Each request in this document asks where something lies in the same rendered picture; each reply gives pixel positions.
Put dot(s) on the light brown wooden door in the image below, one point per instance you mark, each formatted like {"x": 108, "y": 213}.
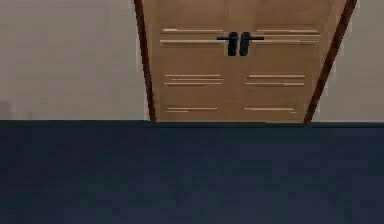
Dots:
{"x": 190, "y": 60}
{"x": 280, "y": 60}

